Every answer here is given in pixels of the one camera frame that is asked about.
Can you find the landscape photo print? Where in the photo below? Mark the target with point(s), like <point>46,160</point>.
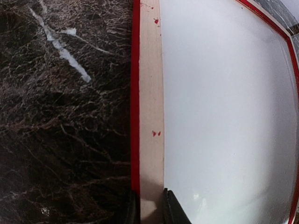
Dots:
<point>231,114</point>

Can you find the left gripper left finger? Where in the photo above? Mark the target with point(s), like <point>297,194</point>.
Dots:
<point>132,212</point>

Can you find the red wooden picture frame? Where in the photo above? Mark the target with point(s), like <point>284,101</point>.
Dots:
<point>147,105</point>

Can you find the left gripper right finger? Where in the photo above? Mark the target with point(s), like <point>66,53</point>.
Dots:
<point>172,210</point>

